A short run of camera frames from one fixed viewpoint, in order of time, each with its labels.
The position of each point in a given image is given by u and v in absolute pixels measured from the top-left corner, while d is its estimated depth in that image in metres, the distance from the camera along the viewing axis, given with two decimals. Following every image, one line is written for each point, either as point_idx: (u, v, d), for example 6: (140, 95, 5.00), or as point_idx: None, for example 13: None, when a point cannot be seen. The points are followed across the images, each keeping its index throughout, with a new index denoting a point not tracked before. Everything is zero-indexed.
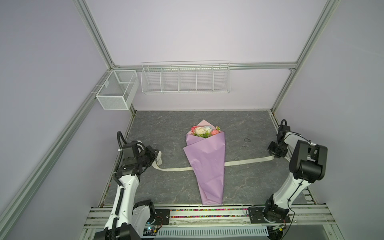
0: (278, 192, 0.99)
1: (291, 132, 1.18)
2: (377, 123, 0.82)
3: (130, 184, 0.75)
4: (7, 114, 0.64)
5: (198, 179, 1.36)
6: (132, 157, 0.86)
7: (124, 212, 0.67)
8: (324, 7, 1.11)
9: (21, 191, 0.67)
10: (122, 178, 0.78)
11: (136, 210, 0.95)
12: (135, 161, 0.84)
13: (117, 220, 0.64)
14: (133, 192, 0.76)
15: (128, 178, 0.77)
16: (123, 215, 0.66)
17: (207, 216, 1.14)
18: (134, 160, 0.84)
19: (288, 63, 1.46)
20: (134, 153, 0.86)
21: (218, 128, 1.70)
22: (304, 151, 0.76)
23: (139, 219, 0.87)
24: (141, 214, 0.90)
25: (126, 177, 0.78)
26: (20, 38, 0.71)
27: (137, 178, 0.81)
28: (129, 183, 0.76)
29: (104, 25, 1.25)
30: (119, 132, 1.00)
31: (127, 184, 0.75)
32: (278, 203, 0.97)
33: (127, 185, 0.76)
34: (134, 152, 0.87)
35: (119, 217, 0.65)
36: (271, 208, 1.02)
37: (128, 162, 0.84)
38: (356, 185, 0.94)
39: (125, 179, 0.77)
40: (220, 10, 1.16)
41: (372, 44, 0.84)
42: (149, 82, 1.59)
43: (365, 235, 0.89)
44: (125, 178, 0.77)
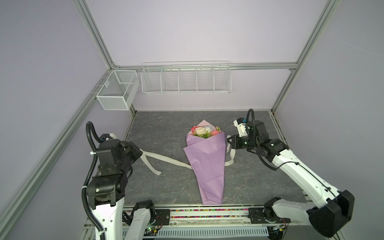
0: (280, 208, 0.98)
1: (287, 160, 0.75)
2: (378, 123, 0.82)
3: (111, 221, 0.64)
4: (9, 114, 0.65)
5: (198, 179, 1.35)
6: (111, 163, 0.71)
7: None
8: (324, 7, 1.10)
9: (21, 190, 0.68)
10: (98, 206, 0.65)
11: (135, 216, 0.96)
12: (114, 170, 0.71)
13: None
14: (118, 223, 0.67)
15: (108, 211, 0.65)
16: None
17: (207, 216, 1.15)
18: (114, 169, 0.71)
19: (289, 63, 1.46)
20: (113, 159, 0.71)
21: (218, 128, 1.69)
22: (338, 219, 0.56)
23: (139, 225, 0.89)
24: (141, 219, 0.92)
25: (104, 208, 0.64)
26: (20, 38, 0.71)
27: (120, 201, 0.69)
28: (110, 220, 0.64)
29: (104, 24, 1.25)
30: (89, 121, 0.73)
31: (107, 223, 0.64)
32: (280, 215, 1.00)
33: (108, 222, 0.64)
34: (114, 157, 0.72)
35: None
36: (272, 212, 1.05)
37: (105, 171, 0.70)
38: (356, 185, 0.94)
39: (102, 214, 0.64)
40: (221, 10, 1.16)
41: (372, 44, 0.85)
42: (149, 82, 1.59)
43: (364, 235, 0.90)
44: (103, 208, 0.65)
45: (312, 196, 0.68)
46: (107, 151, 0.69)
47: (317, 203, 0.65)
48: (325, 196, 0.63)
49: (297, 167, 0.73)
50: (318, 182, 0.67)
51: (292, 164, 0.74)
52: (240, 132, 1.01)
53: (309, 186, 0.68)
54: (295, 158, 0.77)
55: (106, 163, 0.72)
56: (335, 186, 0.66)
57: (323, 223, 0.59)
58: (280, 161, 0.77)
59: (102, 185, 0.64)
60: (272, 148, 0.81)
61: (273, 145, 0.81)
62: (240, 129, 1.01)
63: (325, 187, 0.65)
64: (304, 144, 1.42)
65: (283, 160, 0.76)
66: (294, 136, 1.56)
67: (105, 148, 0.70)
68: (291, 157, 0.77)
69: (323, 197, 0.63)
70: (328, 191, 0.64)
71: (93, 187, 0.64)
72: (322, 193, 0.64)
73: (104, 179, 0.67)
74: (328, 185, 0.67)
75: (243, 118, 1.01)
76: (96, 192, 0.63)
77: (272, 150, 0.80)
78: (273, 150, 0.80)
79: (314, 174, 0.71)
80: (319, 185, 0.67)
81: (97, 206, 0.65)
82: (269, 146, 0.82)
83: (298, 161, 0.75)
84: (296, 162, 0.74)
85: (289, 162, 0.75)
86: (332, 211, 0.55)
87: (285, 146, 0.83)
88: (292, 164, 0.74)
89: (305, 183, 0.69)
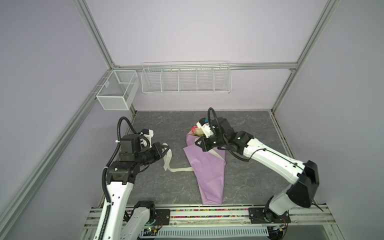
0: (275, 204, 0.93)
1: (256, 149, 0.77)
2: (378, 123, 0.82)
3: (119, 197, 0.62)
4: (9, 114, 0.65)
5: (198, 179, 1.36)
6: (129, 152, 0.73)
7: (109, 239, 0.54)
8: (324, 7, 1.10)
9: (22, 190, 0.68)
10: (112, 183, 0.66)
11: (135, 213, 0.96)
12: (131, 158, 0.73)
13: None
14: (123, 205, 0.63)
15: (119, 187, 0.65)
16: None
17: (207, 216, 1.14)
18: (131, 157, 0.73)
19: (289, 63, 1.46)
20: (132, 148, 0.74)
21: None
22: (310, 190, 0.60)
23: (135, 223, 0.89)
24: (139, 218, 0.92)
25: (116, 184, 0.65)
26: (20, 38, 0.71)
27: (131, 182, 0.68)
28: (118, 196, 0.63)
29: (104, 24, 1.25)
30: (123, 116, 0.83)
31: (115, 199, 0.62)
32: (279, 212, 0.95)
33: (116, 198, 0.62)
34: (133, 147, 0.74)
35: None
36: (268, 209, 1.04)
37: (124, 157, 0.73)
38: (356, 185, 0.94)
39: (114, 189, 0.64)
40: (220, 10, 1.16)
41: (372, 44, 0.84)
42: (149, 82, 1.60)
43: (364, 235, 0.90)
44: (116, 185, 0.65)
45: (285, 176, 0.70)
46: (128, 141, 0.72)
47: (291, 181, 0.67)
48: (295, 172, 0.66)
49: (265, 152, 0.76)
50: (286, 161, 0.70)
51: (260, 151, 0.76)
52: (206, 132, 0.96)
53: (279, 167, 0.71)
54: (261, 144, 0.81)
55: (125, 151, 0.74)
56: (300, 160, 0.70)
57: (301, 199, 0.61)
58: (249, 152, 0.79)
59: (119, 168, 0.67)
60: (240, 141, 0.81)
61: (240, 138, 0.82)
62: (205, 130, 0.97)
63: (293, 164, 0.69)
64: (304, 144, 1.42)
65: (252, 150, 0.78)
66: (294, 136, 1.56)
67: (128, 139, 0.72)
68: (258, 144, 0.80)
69: (294, 173, 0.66)
70: (296, 166, 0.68)
71: (112, 167, 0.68)
72: (291, 170, 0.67)
73: (121, 164, 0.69)
74: (295, 160, 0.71)
75: (205, 119, 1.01)
76: (114, 171, 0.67)
77: (239, 143, 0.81)
78: (241, 144, 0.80)
79: (280, 154, 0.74)
80: (288, 163, 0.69)
81: (111, 182, 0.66)
82: (237, 140, 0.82)
83: (265, 147, 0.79)
84: (262, 148, 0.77)
85: (256, 149, 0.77)
86: (304, 184, 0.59)
87: (250, 136, 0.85)
88: (261, 150, 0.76)
89: (275, 165, 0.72)
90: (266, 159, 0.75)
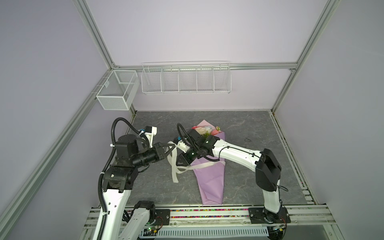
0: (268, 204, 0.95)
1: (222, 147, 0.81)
2: (378, 123, 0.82)
3: (116, 206, 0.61)
4: (9, 114, 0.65)
5: (198, 179, 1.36)
6: (126, 156, 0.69)
7: None
8: (324, 7, 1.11)
9: (22, 190, 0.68)
10: (109, 190, 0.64)
11: (134, 215, 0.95)
12: (128, 163, 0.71)
13: None
14: (119, 214, 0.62)
15: (116, 195, 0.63)
16: None
17: (207, 216, 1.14)
18: (128, 162, 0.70)
19: (289, 63, 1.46)
20: (128, 153, 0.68)
21: (218, 128, 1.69)
22: (269, 174, 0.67)
23: (136, 223, 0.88)
24: (139, 219, 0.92)
25: (113, 192, 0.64)
26: (20, 38, 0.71)
27: (128, 189, 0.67)
28: (114, 205, 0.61)
29: (104, 23, 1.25)
30: (121, 116, 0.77)
31: (111, 207, 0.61)
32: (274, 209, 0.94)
33: (112, 207, 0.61)
34: (129, 151, 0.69)
35: None
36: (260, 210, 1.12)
37: (120, 163, 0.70)
38: (356, 185, 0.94)
39: (110, 197, 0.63)
40: (220, 10, 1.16)
41: (372, 44, 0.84)
42: (149, 82, 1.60)
43: (364, 235, 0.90)
44: (112, 193, 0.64)
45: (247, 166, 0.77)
46: (124, 145, 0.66)
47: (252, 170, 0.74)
48: (253, 161, 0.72)
49: (228, 148, 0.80)
50: (246, 153, 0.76)
51: (223, 148, 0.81)
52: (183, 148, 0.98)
53: (241, 159, 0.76)
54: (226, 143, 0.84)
55: (121, 156, 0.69)
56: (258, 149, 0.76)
57: (265, 184, 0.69)
58: (217, 152, 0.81)
59: (115, 175, 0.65)
60: (207, 144, 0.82)
61: (207, 141, 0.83)
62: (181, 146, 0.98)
63: (251, 154, 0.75)
64: (304, 144, 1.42)
65: (218, 149, 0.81)
66: (294, 136, 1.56)
67: (123, 143, 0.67)
68: (223, 143, 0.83)
69: (253, 163, 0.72)
70: (254, 155, 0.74)
71: (109, 174, 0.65)
72: (251, 160, 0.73)
73: (118, 171, 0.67)
74: (252, 150, 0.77)
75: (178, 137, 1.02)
76: (111, 177, 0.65)
77: (207, 146, 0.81)
78: (208, 145, 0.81)
79: (239, 148, 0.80)
80: (247, 154, 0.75)
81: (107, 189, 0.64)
82: (205, 144, 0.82)
83: (229, 145, 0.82)
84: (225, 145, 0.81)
85: (219, 146, 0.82)
86: (261, 170, 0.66)
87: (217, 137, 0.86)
88: (224, 147, 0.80)
89: (238, 158, 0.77)
90: (231, 155, 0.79)
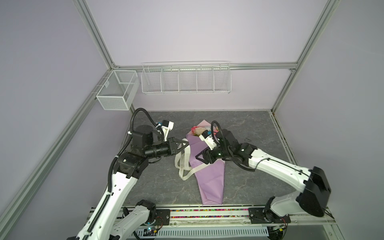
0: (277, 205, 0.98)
1: (262, 158, 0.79)
2: (378, 123, 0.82)
3: (119, 190, 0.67)
4: (8, 114, 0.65)
5: (198, 179, 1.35)
6: (139, 145, 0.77)
7: (100, 228, 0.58)
8: (324, 7, 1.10)
9: (21, 190, 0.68)
10: (117, 173, 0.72)
11: (136, 210, 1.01)
12: (141, 152, 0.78)
13: (88, 236, 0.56)
14: (121, 199, 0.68)
15: (122, 180, 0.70)
16: (97, 231, 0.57)
17: (207, 216, 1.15)
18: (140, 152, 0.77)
19: (289, 63, 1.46)
20: (142, 143, 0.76)
21: (218, 128, 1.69)
22: (319, 196, 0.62)
23: (133, 219, 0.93)
24: (137, 215, 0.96)
25: (120, 177, 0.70)
26: (19, 38, 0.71)
27: (135, 176, 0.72)
28: (118, 188, 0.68)
29: (104, 23, 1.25)
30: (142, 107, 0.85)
31: (115, 190, 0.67)
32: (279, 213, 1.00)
33: (116, 190, 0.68)
34: (143, 142, 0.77)
35: (91, 232, 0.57)
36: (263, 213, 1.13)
37: (134, 150, 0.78)
38: (356, 185, 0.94)
39: (116, 180, 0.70)
40: (221, 10, 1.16)
41: (372, 44, 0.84)
42: (149, 82, 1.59)
43: (365, 235, 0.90)
44: (120, 177, 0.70)
45: (291, 183, 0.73)
46: (139, 135, 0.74)
47: (299, 189, 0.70)
48: (301, 179, 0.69)
49: (270, 162, 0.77)
50: (292, 169, 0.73)
51: (265, 160, 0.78)
52: (210, 145, 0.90)
53: (285, 175, 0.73)
54: (265, 154, 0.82)
55: (136, 144, 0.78)
56: (305, 167, 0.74)
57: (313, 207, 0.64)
58: (254, 163, 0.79)
59: (127, 161, 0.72)
60: (244, 152, 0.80)
61: (243, 149, 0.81)
62: (208, 142, 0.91)
63: (298, 171, 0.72)
64: (304, 144, 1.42)
65: (256, 160, 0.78)
66: (294, 136, 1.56)
67: (139, 133, 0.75)
68: (261, 154, 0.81)
69: (300, 181, 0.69)
70: (301, 173, 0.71)
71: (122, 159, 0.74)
72: (298, 177, 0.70)
73: (130, 158, 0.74)
74: (300, 167, 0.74)
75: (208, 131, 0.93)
76: (122, 162, 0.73)
77: (243, 155, 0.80)
78: (245, 155, 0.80)
79: (284, 163, 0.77)
80: (294, 171, 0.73)
81: (117, 172, 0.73)
82: (241, 152, 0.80)
83: (268, 157, 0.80)
84: (267, 158, 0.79)
85: (262, 159, 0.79)
86: (312, 191, 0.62)
87: (253, 146, 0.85)
88: (266, 160, 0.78)
89: (281, 173, 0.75)
90: (272, 168, 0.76)
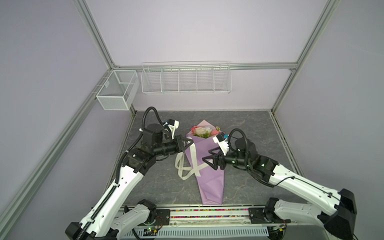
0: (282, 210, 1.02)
1: (287, 177, 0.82)
2: (378, 123, 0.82)
3: (125, 183, 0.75)
4: (8, 115, 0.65)
5: (198, 179, 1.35)
6: (149, 143, 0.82)
7: (102, 216, 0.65)
8: (324, 7, 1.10)
9: (21, 190, 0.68)
10: (126, 167, 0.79)
11: (136, 209, 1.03)
12: (149, 149, 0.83)
13: (90, 223, 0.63)
14: (125, 192, 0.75)
15: (128, 174, 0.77)
16: (99, 219, 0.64)
17: (207, 216, 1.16)
18: (149, 149, 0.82)
19: (289, 63, 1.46)
20: (151, 141, 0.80)
21: (218, 128, 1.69)
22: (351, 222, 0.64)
23: (132, 216, 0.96)
24: (136, 213, 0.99)
25: (128, 171, 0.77)
26: (19, 38, 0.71)
27: (142, 172, 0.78)
28: (124, 182, 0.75)
29: (104, 23, 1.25)
30: (151, 106, 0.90)
31: (121, 183, 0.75)
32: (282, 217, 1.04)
33: (122, 182, 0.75)
34: (153, 140, 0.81)
35: (94, 219, 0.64)
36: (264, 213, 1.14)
37: (143, 147, 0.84)
38: (356, 185, 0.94)
39: (124, 174, 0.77)
40: (221, 10, 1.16)
41: (372, 44, 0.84)
42: (149, 82, 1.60)
43: (365, 235, 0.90)
44: (128, 170, 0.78)
45: (319, 205, 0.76)
46: (150, 134, 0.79)
47: (328, 211, 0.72)
48: (331, 203, 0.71)
49: (295, 181, 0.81)
50: (320, 191, 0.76)
51: (290, 179, 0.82)
52: (223, 149, 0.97)
53: (313, 197, 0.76)
54: (288, 171, 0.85)
55: (145, 142, 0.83)
56: (334, 189, 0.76)
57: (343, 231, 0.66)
58: (277, 180, 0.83)
59: (136, 157, 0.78)
60: (264, 169, 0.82)
61: (264, 165, 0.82)
62: (222, 146, 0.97)
63: (327, 194, 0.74)
64: (304, 144, 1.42)
65: (280, 178, 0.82)
66: (294, 136, 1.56)
67: (150, 131, 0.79)
68: (285, 172, 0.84)
69: (330, 205, 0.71)
70: (331, 196, 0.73)
71: (131, 155, 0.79)
72: (328, 201, 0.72)
73: (139, 153, 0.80)
74: (328, 190, 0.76)
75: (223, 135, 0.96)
76: (132, 156, 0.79)
77: (264, 171, 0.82)
78: (266, 173, 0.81)
79: (311, 184, 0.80)
80: (322, 193, 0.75)
81: (125, 166, 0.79)
82: (262, 169, 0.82)
83: (293, 175, 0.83)
84: (292, 177, 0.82)
85: (287, 178, 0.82)
86: (345, 218, 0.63)
87: (275, 163, 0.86)
88: (290, 179, 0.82)
89: (308, 194, 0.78)
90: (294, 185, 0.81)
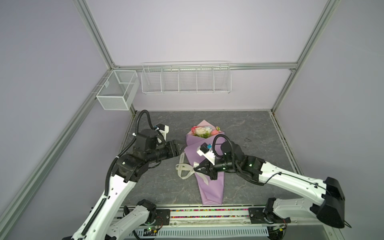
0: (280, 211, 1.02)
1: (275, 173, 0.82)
2: (377, 123, 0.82)
3: (115, 194, 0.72)
4: (8, 115, 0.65)
5: (198, 179, 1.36)
6: (142, 149, 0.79)
7: (93, 231, 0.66)
8: (324, 7, 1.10)
9: (21, 190, 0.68)
10: (115, 176, 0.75)
11: (135, 211, 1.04)
12: (142, 155, 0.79)
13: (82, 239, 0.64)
14: (117, 202, 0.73)
15: (118, 185, 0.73)
16: (90, 234, 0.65)
17: (207, 216, 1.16)
18: (141, 155, 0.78)
19: (289, 63, 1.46)
20: (145, 146, 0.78)
21: (218, 128, 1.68)
22: (340, 209, 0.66)
23: (131, 221, 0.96)
24: (135, 217, 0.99)
25: (117, 180, 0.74)
26: (20, 38, 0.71)
27: (132, 180, 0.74)
28: (115, 193, 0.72)
29: (104, 24, 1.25)
30: (144, 109, 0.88)
31: (111, 194, 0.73)
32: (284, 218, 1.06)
33: (112, 193, 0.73)
34: (146, 145, 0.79)
35: (85, 235, 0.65)
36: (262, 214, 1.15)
37: (135, 152, 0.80)
38: (356, 184, 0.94)
39: (114, 184, 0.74)
40: (221, 10, 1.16)
41: (372, 44, 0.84)
42: (149, 82, 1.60)
43: (364, 236, 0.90)
44: (118, 180, 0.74)
45: (308, 197, 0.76)
46: (144, 138, 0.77)
47: (317, 201, 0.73)
48: (318, 193, 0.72)
49: (282, 177, 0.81)
50: (307, 183, 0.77)
51: (277, 175, 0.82)
52: (211, 159, 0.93)
53: (301, 190, 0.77)
54: (275, 168, 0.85)
55: (138, 147, 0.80)
56: (320, 180, 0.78)
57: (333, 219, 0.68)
58: (265, 178, 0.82)
59: (126, 164, 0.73)
60: (252, 168, 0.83)
61: (252, 165, 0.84)
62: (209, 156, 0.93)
63: (314, 184, 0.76)
64: (304, 144, 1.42)
65: (268, 176, 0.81)
66: (294, 136, 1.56)
67: (144, 136, 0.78)
68: (272, 169, 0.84)
69: (318, 195, 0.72)
70: (317, 186, 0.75)
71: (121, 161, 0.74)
72: (315, 191, 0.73)
73: (130, 160, 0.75)
74: (314, 181, 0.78)
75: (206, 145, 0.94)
76: (122, 164, 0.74)
77: (253, 171, 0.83)
78: (253, 171, 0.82)
79: (298, 178, 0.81)
80: (309, 185, 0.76)
81: (115, 175, 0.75)
82: (249, 168, 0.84)
83: (279, 171, 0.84)
84: (278, 172, 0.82)
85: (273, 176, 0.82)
86: (333, 206, 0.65)
87: (261, 160, 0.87)
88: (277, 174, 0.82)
89: (297, 189, 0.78)
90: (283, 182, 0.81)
